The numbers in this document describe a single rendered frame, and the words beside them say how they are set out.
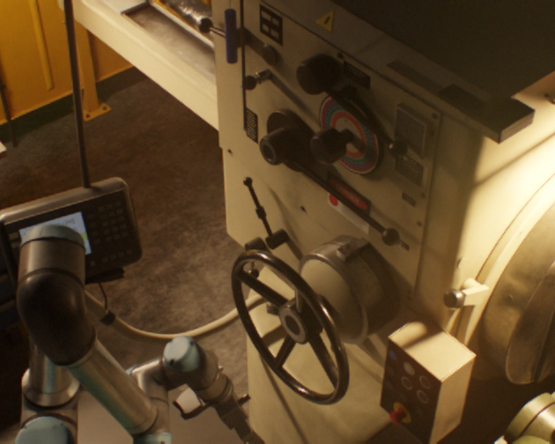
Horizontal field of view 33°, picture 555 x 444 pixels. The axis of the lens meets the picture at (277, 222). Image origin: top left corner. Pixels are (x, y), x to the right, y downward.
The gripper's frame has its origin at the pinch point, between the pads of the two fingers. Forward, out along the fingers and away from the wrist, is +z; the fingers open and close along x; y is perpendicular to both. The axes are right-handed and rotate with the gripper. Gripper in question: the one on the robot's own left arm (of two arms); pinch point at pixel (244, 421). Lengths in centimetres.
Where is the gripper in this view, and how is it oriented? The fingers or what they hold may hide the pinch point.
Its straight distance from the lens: 217.8
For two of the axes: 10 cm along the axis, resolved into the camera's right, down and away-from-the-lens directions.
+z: 4.1, 6.2, 6.7
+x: -4.1, -5.3, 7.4
